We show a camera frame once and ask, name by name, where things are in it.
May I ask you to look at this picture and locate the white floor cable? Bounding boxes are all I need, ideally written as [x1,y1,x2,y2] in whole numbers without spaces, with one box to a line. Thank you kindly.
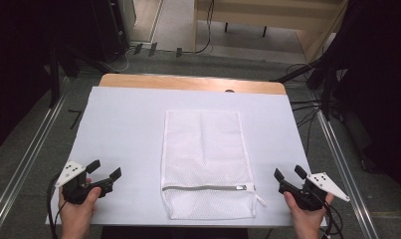
[109,48,136,74]

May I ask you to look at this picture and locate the black floor cables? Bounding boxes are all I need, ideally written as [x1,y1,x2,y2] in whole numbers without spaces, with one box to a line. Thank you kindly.
[286,62,323,157]

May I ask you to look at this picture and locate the black cabinet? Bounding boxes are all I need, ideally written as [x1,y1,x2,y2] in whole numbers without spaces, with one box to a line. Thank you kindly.
[90,0,131,63]

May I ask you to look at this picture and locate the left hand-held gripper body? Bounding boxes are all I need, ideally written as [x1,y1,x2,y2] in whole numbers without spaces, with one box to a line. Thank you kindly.
[55,160,114,204]

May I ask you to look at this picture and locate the person's left hand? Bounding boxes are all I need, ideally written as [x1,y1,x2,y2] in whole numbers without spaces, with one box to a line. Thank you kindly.
[58,178,102,234]

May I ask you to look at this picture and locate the metal floor rail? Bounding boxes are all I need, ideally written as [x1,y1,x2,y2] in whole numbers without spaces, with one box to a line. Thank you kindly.
[0,94,69,235]
[315,108,379,239]

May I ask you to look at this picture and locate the black metal stand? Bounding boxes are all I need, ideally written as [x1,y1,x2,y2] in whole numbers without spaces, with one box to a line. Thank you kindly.
[321,64,335,121]

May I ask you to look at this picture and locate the white table sheet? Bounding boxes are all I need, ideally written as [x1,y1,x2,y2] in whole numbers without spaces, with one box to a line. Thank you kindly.
[45,86,327,228]

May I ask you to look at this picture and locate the black hanging cable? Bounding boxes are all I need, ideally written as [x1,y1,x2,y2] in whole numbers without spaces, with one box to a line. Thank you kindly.
[182,0,216,55]

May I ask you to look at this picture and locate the white mesh laundry bag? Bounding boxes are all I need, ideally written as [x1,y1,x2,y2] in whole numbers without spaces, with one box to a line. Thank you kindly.
[160,109,268,221]

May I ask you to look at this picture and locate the person's right hand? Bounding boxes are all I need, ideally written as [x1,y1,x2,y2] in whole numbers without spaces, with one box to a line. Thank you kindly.
[283,191,335,234]

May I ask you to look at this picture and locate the wooden table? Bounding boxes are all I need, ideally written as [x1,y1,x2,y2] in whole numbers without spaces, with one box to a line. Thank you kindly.
[98,73,288,96]

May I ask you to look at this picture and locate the black curtain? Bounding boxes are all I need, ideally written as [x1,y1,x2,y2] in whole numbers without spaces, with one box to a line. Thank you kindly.
[320,0,401,200]
[0,0,100,155]

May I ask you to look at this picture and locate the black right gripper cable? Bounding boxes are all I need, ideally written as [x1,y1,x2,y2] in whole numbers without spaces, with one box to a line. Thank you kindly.
[319,198,345,239]

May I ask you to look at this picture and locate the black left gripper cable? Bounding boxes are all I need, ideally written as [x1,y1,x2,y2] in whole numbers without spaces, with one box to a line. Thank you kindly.
[46,172,69,239]

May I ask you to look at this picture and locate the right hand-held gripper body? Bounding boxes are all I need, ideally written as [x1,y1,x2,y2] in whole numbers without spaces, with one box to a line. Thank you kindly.
[278,171,350,211]

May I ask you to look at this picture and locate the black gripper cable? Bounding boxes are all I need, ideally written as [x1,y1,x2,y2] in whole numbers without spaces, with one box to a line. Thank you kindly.
[46,172,69,239]
[319,198,345,239]

